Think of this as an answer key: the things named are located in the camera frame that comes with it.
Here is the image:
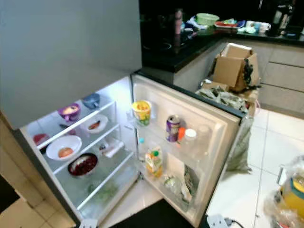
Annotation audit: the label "yellow instant noodle cup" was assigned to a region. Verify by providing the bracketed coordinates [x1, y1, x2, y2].
[132, 100, 152, 127]

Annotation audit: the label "grey fridge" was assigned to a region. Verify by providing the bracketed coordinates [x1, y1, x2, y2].
[0, 0, 253, 228]

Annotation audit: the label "small red fruit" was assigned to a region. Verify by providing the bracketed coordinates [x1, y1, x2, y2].
[34, 133, 49, 145]

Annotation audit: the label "white bowl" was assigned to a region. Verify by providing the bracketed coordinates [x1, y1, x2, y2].
[46, 135, 83, 162]

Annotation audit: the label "purple bowl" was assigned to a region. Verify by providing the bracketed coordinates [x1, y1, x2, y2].
[58, 104, 81, 122]

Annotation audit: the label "orange round fruit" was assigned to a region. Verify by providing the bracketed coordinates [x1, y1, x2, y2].
[58, 147, 74, 158]

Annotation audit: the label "blue grey bowl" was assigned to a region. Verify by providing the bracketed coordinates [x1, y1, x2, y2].
[82, 93, 101, 109]

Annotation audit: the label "metal bowl red berries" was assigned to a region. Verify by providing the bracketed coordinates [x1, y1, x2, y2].
[67, 153, 98, 178]

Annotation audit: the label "white oval plate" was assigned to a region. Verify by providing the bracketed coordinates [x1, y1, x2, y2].
[82, 114, 109, 134]

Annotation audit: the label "white wrapped package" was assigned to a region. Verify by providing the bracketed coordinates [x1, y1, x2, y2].
[100, 140, 124, 158]

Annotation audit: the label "leafy green vegetables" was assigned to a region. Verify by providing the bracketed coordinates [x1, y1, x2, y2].
[90, 183, 119, 202]

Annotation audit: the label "clear bottle teal cap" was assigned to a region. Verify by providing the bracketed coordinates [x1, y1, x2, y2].
[137, 138, 147, 162]

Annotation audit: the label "yellow juice carton green cap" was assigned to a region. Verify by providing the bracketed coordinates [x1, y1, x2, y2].
[145, 150, 163, 179]

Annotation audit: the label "purple drink can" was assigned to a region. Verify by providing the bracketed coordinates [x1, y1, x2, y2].
[166, 115, 181, 143]

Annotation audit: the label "black induction cooktop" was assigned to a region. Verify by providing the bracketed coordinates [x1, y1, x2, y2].
[142, 31, 190, 55]

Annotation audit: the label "small orange cap bottle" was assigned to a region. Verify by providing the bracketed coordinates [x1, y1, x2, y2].
[178, 127, 188, 143]

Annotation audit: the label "small green vegetable pack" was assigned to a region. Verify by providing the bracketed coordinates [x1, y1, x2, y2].
[163, 176, 179, 191]

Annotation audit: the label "black carpet floor mat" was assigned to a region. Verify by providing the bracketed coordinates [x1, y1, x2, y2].
[109, 199, 195, 228]

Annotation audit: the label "pink tumbler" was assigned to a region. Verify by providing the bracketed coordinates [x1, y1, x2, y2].
[175, 8, 184, 35]

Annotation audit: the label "green snack package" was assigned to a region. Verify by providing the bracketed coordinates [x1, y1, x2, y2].
[180, 166, 199, 209]

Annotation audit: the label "blue white checked cloth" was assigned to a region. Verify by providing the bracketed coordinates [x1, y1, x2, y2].
[185, 17, 202, 30]

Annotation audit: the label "green plastic basket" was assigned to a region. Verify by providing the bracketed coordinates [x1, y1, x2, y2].
[196, 13, 220, 26]

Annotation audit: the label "grey green sack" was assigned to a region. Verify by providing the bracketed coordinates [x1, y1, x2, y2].
[199, 85, 259, 174]

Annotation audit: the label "open cardboard box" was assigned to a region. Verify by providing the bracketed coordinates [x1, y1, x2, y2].
[211, 43, 261, 93]

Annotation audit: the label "red tray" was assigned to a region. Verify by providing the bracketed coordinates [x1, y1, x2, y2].
[215, 19, 245, 28]

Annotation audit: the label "pale green crumpled cloth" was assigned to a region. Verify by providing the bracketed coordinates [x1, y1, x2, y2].
[240, 25, 259, 34]

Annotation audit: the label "white mug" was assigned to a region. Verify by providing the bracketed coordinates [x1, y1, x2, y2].
[259, 21, 273, 33]

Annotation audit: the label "kitchen cabinet black countertop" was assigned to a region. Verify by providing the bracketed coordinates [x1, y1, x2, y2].
[140, 0, 304, 119]

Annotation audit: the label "black kettle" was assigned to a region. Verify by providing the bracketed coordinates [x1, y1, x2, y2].
[272, 2, 295, 36]

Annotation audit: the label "clear plastic bag yellow contents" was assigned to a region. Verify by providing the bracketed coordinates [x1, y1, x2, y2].
[264, 154, 304, 228]

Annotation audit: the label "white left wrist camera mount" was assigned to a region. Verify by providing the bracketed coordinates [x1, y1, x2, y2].
[80, 218, 98, 228]

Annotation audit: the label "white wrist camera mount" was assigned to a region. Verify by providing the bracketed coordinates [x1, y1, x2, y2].
[80, 218, 98, 228]
[207, 214, 229, 228]

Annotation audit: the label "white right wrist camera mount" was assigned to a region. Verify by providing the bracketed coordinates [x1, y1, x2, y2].
[207, 214, 229, 228]

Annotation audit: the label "black tangled strap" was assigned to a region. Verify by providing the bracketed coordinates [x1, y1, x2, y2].
[242, 58, 256, 91]

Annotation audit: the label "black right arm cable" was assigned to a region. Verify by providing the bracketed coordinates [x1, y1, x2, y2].
[227, 218, 245, 228]

